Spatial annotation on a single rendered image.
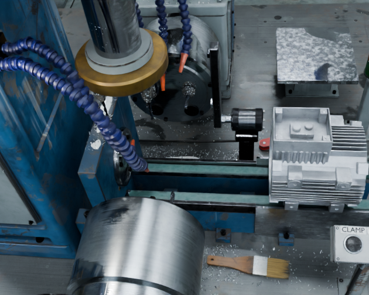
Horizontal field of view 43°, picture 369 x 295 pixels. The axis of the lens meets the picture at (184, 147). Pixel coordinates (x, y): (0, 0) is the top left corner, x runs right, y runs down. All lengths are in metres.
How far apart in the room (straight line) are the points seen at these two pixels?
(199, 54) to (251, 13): 0.77
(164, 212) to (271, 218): 0.37
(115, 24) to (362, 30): 1.23
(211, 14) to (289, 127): 0.46
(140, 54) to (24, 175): 0.34
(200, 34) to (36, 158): 0.55
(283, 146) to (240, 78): 0.68
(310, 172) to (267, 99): 0.57
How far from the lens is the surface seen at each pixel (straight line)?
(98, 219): 0.91
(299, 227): 1.21
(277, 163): 1.02
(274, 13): 1.95
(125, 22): 0.84
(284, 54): 1.56
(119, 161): 1.09
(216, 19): 1.37
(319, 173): 1.04
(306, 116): 1.07
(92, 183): 1.00
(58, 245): 1.22
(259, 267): 1.20
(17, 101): 0.94
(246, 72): 1.67
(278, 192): 1.06
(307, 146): 1.00
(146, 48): 0.89
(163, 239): 0.85
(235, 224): 1.22
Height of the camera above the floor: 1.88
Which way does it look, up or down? 49 degrees down
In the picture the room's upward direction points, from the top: 8 degrees counter-clockwise
